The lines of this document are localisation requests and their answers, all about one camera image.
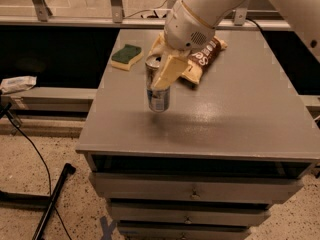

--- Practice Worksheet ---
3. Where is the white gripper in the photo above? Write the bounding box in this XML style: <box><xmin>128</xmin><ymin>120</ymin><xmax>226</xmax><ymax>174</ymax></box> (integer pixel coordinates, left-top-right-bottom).
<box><xmin>148</xmin><ymin>0</ymin><xmax>215</xmax><ymax>90</ymax></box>

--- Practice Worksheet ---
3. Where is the silver blue redbull can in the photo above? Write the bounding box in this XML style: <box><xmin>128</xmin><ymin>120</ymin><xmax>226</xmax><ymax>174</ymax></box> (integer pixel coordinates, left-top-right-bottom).
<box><xmin>145</xmin><ymin>55</ymin><xmax>170</xmax><ymax>113</ymax></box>

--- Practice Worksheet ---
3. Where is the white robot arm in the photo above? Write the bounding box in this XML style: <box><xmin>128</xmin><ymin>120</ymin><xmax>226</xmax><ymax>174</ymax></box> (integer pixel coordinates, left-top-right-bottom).
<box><xmin>150</xmin><ymin>0</ymin><xmax>320</xmax><ymax>90</ymax></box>

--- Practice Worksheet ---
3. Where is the brown sea salt chip bag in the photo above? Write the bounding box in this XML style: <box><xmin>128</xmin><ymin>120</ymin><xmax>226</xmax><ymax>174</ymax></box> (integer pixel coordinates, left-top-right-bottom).
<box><xmin>166</xmin><ymin>36</ymin><xmax>227</xmax><ymax>85</ymax></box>

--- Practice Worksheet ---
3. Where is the green yellow sponge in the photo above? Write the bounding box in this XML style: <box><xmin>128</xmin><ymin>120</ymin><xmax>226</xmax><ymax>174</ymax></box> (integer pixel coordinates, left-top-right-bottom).
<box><xmin>111</xmin><ymin>44</ymin><xmax>143</xmax><ymax>71</ymax></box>

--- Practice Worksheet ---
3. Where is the grey drawer cabinet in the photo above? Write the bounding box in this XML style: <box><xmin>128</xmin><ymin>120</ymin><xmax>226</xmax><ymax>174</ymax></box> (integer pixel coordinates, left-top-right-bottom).
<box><xmin>77</xmin><ymin>31</ymin><xmax>320</xmax><ymax>231</ymax></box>

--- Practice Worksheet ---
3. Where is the grey low ledge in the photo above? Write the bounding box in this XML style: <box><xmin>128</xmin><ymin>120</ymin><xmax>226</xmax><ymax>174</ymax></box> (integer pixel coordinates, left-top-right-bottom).
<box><xmin>1</xmin><ymin>87</ymin><xmax>97</xmax><ymax>112</ymax></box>

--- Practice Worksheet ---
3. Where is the top grey drawer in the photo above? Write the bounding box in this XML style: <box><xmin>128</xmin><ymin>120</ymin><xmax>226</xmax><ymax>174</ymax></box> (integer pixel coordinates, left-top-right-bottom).
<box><xmin>89</xmin><ymin>173</ymin><xmax>303</xmax><ymax>204</ymax></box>

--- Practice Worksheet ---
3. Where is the grey drawer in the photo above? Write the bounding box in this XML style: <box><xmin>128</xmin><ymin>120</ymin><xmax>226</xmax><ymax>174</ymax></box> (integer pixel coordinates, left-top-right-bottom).
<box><xmin>118</xmin><ymin>224</ymin><xmax>250</xmax><ymax>240</ymax></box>
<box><xmin>111</xmin><ymin>203</ymin><xmax>270</xmax><ymax>227</ymax></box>
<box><xmin>89</xmin><ymin>173</ymin><xmax>303</xmax><ymax>204</ymax></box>

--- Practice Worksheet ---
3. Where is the white wet wipes pack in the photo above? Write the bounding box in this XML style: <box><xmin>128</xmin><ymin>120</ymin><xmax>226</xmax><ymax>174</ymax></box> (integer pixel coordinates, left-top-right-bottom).
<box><xmin>0</xmin><ymin>76</ymin><xmax>37</xmax><ymax>94</ymax></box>

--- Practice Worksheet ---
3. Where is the middle grey drawer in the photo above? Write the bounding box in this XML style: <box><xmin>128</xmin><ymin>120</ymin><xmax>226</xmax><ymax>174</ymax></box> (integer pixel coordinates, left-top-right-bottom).
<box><xmin>111</xmin><ymin>203</ymin><xmax>270</xmax><ymax>227</ymax></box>

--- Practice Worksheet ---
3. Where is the bottom grey drawer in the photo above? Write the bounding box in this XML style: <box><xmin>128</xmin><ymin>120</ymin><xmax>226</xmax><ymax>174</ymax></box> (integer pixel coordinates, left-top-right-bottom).
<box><xmin>118</xmin><ymin>224</ymin><xmax>250</xmax><ymax>240</ymax></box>

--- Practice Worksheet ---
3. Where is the black stand leg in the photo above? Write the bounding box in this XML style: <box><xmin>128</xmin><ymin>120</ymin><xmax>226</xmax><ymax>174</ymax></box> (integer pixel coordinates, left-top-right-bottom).
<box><xmin>0</xmin><ymin>163</ymin><xmax>76</xmax><ymax>240</ymax></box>

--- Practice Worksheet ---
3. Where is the metal window rail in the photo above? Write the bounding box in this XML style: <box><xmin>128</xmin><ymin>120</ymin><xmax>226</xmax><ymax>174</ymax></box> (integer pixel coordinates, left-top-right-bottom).
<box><xmin>0</xmin><ymin>0</ymin><xmax>294</xmax><ymax>32</ymax></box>

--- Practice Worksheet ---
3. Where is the black floor cable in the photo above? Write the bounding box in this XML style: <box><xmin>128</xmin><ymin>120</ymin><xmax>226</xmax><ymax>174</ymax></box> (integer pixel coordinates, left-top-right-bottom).
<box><xmin>0</xmin><ymin>102</ymin><xmax>73</xmax><ymax>240</ymax></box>

